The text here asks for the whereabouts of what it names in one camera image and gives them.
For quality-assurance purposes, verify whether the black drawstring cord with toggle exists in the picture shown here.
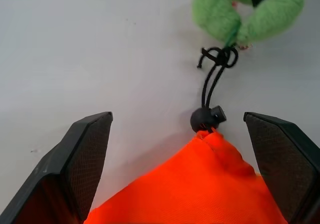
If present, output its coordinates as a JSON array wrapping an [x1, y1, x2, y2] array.
[[190, 46, 239, 135]]

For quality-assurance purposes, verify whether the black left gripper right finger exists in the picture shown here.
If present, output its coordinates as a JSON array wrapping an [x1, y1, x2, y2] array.
[[243, 111, 320, 224]]

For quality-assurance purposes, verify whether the green plush toy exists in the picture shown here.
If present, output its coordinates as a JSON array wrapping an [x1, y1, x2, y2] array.
[[191, 0, 306, 51]]

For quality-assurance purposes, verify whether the orange cloth bag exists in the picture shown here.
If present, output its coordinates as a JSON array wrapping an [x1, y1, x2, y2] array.
[[83, 129, 288, 224]]

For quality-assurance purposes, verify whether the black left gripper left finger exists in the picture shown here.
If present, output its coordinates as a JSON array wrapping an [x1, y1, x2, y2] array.
[[0, 111, 114, 224]]

